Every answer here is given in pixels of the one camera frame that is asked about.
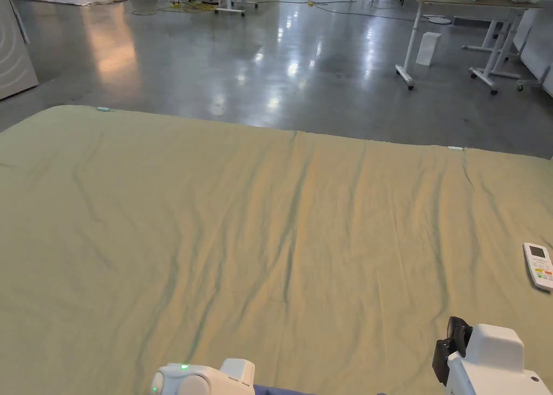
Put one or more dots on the white washing machine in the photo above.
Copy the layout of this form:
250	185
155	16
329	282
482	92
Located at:
13	53

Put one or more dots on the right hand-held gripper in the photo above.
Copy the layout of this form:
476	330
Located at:
492	360

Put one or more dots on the bed with pale green sheet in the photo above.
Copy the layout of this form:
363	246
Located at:
242	239

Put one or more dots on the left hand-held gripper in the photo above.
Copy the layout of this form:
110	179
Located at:
194	380

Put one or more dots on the white remote control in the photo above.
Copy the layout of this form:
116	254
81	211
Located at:
540	267

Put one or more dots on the white carton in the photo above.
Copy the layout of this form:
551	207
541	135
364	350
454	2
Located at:
427	49

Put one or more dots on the dark blue garment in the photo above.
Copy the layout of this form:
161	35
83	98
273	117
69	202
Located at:
293	391

